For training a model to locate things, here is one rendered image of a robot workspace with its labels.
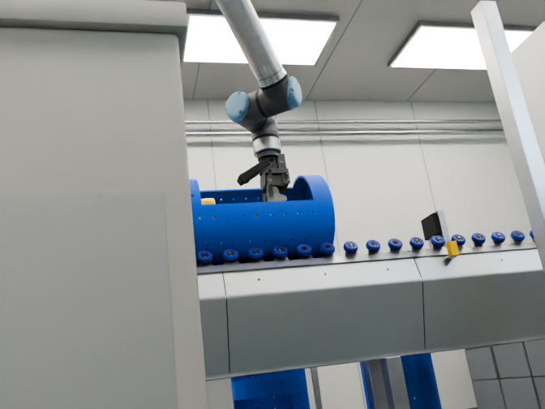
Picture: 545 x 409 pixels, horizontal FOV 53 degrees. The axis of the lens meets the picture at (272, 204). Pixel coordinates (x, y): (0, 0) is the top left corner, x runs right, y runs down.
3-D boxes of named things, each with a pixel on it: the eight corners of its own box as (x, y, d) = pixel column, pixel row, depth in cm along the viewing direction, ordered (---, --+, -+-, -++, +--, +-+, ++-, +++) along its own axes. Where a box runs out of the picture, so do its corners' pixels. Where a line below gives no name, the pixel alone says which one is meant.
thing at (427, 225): (453, 254, 181) (443, 209, 185) (443, 255, 180) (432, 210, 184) (438, 260, 190) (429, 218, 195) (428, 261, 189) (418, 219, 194)
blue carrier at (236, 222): (341, 254, 163) (329, 163, 169) (25, 277, 141) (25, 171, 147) (312, 266, 190) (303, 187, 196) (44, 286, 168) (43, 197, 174)
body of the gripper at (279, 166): (290, 184, 171) (285, 149, 175) (264, 185, 169) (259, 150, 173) (285, 193, 178) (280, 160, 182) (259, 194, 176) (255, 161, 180)
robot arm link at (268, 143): (255, 136, 174) (250, 149, 182) (257, 150, 172) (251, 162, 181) (282, 135, 176) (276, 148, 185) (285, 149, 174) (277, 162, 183)
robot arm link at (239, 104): (251, 83, 165) (272, 99, 175) (221, 95, 170) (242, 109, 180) (255, 110, 162) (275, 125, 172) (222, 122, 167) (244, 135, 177)
